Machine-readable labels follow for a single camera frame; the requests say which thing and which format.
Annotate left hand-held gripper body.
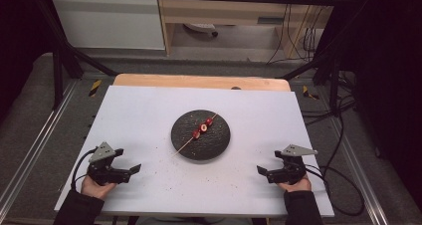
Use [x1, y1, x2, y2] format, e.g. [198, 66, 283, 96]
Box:
[87, 141, 130, 186]

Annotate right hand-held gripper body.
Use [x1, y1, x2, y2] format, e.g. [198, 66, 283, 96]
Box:
[266, 143, 318, 186]

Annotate person's right hand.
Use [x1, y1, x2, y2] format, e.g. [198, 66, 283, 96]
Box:
[277, 177, 313, 194]

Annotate person's left hand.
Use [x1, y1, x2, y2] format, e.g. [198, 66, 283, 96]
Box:
[80, 174, 117, 201]

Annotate white board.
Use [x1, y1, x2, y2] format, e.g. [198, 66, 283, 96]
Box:
[54, 85, 335, 218]

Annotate wooden skewer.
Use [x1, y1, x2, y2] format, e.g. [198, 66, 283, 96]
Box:
[171, 112, 220, 157]

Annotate black round plate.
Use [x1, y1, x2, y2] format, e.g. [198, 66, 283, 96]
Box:
[170, 109, 232, 162]

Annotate wooden table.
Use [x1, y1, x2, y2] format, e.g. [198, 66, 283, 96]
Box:
[112, 73, 292, 93]

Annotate white cabinet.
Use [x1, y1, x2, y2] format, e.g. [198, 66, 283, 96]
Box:
[51, 0, 166, 51]

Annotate white chair base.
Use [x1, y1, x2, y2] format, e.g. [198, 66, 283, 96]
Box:
[183, 22, 220, 39]

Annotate wooden desk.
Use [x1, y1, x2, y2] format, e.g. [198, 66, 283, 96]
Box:
[154, 0, 334, 59]

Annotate left hand-held gripper cable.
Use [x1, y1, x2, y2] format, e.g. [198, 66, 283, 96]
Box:
[71, 147, 100, 192]

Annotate hand-held gripper cable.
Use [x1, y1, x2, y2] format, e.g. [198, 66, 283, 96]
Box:
[71, 147, 100, 192]
[304, 163, 366, 217]

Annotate right hand-held gripper cable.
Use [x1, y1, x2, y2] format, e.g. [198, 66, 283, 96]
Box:
[304, 163, 366, 217]

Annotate aluminium floor rail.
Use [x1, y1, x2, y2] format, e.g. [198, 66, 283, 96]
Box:
[0, 80, 80, 207]
[317, 85, 390, 225]

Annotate black floor cables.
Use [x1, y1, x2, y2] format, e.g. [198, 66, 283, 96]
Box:
[301, 70, 357, 127]

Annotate black metal frame stand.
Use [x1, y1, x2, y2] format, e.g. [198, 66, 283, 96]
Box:
[33, 0, 118, 111]
[280, 0, 349, 116]

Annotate hanging black cables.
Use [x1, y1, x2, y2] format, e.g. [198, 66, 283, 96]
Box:
[266, 2, 327, 66]

